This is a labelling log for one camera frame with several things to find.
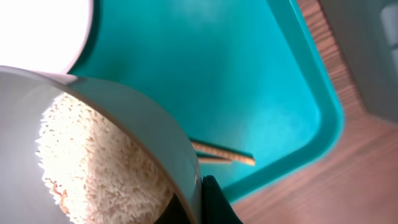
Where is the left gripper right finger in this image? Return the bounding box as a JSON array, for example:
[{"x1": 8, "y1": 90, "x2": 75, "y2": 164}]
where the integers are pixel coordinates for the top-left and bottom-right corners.
[{"x1": 201, "y1": 175, "x2": 243, "y2": 224}]

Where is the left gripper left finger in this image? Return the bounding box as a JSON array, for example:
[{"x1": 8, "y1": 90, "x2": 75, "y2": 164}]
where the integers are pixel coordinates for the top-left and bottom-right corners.
[{"x1": 154, "y1": 194, "x2": 190, "y2": 224}]

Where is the cooked white rice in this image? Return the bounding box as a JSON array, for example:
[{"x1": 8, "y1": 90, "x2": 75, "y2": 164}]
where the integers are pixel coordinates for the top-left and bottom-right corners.
[{"x1": 37, "y1": 93, "x2": 174, "y2": 223}]

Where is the grey bowl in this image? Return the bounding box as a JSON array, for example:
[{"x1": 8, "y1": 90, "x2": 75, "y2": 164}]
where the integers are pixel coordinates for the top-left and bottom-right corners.
[{"x1": 1, "y1": 67, "x2": 201, "y2": 223}]

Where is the grey dishwasher rack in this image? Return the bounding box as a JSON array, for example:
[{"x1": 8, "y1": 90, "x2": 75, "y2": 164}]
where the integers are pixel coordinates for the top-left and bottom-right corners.
[{"x1": 320, "y1": 0, "x2": 397, "y2": 123}]

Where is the left wooden chopstick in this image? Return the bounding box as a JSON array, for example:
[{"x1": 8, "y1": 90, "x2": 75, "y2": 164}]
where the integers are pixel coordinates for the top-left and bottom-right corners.
[{"x1": 198, "y1": 157, "x2": 232, "y2": 164}]

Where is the wooden chopstick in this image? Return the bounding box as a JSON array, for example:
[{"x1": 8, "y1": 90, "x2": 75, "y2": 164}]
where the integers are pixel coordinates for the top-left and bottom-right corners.
[
  {"x1": 198, "y1": 157, "x2": 232, "y2": 164},
  {"x1": 192, "y1": 141, "x2": 256, "y2": 166}
]

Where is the right wooden chopstick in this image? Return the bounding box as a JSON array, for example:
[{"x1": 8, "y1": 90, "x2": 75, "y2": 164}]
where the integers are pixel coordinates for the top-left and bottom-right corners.
[{"x1": 192, "y1": 141, "x2": 256, "y2": 166}]

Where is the teal serving tray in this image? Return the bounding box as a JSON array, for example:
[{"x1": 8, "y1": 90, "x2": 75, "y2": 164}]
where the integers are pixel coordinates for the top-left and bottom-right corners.
[{"x1": 71, "y1": 0, "x2": 344, "y2": 202}]

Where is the large white plate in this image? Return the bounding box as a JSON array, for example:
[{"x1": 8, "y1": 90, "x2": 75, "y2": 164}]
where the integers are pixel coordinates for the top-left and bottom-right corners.
[{"x1": 1, "y1": 0, "x2": 94, "y2": 74}]

